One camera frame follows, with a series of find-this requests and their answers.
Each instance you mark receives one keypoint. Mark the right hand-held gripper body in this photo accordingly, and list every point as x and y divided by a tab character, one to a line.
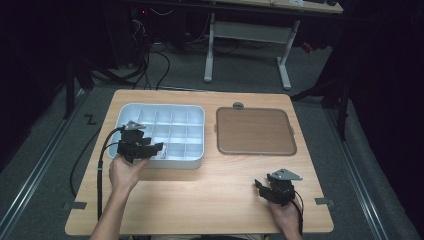
283	190

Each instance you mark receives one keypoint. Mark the metal floor rail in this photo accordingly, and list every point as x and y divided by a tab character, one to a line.
36	170
356	176

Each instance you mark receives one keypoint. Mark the grey tape piece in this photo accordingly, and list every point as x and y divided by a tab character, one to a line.
76	205
325	201

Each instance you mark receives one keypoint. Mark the small grey round knob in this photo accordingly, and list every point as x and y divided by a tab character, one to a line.
238	106

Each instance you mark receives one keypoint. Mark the person's left hand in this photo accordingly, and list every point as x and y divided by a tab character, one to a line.
125	175

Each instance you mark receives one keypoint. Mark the dark metal stand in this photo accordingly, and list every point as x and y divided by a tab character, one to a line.
342	106
69	90

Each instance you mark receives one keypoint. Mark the white divided storage box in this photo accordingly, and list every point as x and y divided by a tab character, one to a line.
180	133

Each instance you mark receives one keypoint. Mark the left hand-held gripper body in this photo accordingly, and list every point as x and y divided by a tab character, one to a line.
131	146

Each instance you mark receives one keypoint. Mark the brown wooden box lid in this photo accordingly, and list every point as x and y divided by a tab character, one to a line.
255	131

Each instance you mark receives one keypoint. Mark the small red object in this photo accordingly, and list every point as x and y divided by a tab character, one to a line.
307	47

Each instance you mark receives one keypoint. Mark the person's right hand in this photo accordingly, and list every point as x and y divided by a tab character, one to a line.
286	218

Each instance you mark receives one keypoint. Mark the dark computer case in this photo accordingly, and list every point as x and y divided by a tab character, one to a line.
125	36

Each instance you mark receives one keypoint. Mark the desk with white legs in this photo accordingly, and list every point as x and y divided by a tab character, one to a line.
250	31

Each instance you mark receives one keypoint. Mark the small white desk object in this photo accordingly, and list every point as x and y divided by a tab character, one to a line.
296	2

